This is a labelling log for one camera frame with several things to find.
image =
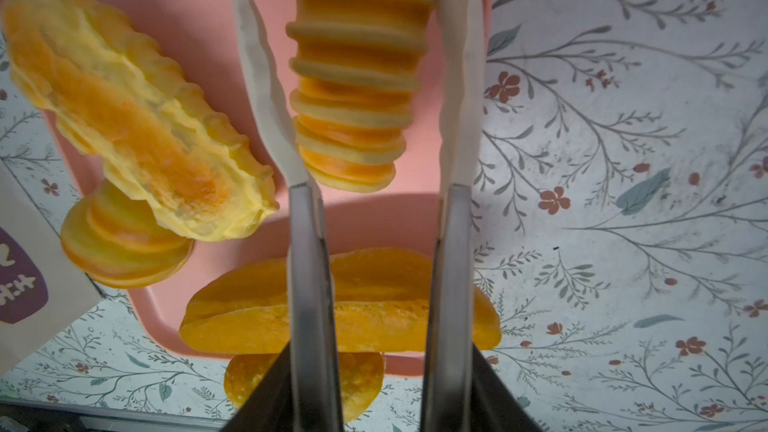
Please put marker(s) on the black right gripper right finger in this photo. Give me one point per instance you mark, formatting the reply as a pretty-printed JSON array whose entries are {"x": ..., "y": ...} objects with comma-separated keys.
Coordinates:
[{"x": 492, "y": 406}]

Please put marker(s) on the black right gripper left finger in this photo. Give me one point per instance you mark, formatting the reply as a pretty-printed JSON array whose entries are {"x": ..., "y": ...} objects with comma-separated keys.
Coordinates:
[{"x": 260, "y": 387}]

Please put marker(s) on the steel tongs with cream tips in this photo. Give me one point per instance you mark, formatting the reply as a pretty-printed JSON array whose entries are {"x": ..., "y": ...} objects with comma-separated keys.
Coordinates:
[{"x": 308, "y": 367}]

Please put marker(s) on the printed white paper bag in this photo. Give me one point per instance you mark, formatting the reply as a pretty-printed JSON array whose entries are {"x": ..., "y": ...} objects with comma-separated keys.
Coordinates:
[{"x": 42, "y": 293}]

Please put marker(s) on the long striped bread roll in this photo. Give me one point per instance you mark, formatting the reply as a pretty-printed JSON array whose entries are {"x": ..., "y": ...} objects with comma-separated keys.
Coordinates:
[{"x": 357, "y": 66}]

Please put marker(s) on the round yellow crusty bun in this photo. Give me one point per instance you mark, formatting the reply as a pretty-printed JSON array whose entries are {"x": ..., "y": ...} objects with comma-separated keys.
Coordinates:
[{"x": 361, "y": 379}]

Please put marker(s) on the long orange baguette loaf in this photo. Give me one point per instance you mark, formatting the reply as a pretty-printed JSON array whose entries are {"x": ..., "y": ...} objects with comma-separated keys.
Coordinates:
[{"x": 381, "y": 305}]

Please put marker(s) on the small round striped bun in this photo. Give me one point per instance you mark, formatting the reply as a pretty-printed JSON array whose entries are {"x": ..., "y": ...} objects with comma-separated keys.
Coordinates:
[{"x": 117, "y": 242}]

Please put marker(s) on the wavy-edged yellow pastry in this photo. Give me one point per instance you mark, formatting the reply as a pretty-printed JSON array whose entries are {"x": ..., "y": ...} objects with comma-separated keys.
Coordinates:
[{"x": 114, "y": 94}]

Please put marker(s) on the pink plastic tray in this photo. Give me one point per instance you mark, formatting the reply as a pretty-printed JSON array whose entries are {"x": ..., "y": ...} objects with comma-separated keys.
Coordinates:
[{"x": 201, "y": 36}]

